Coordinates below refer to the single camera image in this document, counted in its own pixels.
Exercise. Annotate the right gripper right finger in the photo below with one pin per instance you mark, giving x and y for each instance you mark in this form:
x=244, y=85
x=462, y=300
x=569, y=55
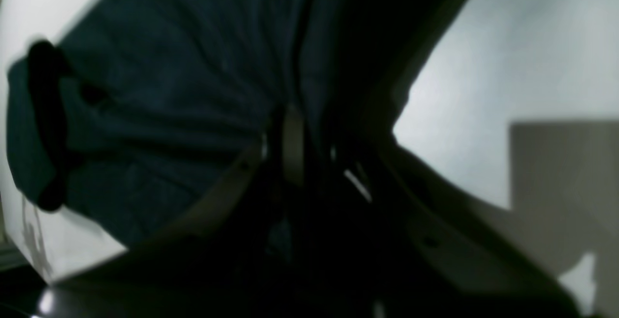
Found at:
x=480, y=274

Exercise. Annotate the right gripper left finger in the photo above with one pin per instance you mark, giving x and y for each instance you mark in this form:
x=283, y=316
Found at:
x=207, y=263

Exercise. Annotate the black T-shirt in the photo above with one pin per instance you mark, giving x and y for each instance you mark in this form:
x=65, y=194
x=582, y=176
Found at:
x=141, y=107

